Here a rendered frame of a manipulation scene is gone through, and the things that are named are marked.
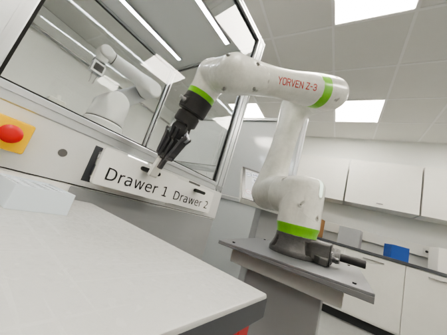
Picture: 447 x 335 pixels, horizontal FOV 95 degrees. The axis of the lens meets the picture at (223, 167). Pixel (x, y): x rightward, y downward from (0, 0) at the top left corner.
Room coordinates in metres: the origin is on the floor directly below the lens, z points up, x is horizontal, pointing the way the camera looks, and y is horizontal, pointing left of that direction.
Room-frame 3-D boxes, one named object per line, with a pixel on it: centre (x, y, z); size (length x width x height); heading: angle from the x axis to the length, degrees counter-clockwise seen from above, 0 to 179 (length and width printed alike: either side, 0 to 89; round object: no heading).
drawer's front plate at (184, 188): (0.98, 0.10, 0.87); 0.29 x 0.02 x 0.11; 142
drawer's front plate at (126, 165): (0.70, 0.26, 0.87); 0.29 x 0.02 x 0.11; 142
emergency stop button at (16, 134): (0.45, 0.46, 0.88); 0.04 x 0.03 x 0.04; 142
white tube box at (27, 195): (0.39, 0.32, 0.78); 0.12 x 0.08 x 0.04; 57
